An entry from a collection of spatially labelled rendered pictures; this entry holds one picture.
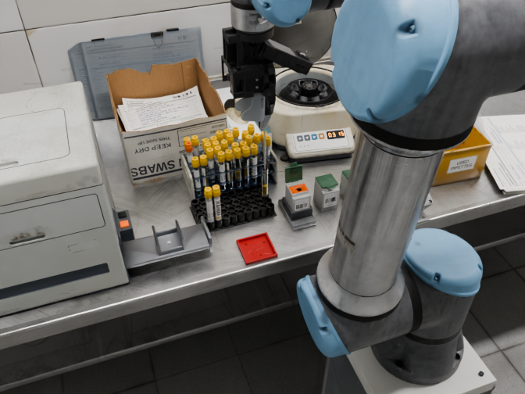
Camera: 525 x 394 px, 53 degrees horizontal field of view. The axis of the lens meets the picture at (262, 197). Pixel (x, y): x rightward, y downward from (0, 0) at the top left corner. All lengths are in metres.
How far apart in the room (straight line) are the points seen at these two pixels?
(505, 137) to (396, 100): 1.10
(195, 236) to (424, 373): 0.50
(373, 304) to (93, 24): 1.03
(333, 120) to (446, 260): 0.63
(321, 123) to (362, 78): 0.87
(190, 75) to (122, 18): 0.22
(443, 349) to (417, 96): 0.53
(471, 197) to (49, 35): 1.08
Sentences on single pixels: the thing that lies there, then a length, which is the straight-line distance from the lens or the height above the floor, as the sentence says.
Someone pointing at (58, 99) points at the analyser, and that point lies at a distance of 1.04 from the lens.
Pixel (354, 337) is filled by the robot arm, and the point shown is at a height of 1.08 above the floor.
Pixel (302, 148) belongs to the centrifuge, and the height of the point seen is 0.91.
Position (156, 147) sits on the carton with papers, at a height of 0.97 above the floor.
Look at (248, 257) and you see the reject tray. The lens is 1.07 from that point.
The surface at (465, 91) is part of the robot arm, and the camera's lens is 0.45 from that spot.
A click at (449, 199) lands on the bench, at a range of 1.27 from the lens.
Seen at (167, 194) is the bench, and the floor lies 0.87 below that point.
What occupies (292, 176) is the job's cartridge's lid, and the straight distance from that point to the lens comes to 1.12.
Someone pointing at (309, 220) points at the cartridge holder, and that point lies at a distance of 1.13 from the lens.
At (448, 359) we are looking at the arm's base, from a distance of 0.90.
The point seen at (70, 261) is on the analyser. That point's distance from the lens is 1.00.
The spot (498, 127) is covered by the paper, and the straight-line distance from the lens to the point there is 1.54.
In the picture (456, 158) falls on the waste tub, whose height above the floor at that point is 0.95.
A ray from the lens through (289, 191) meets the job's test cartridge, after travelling 1.11.
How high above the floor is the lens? 1.68
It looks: 42 degrees down
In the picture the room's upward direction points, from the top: straight up
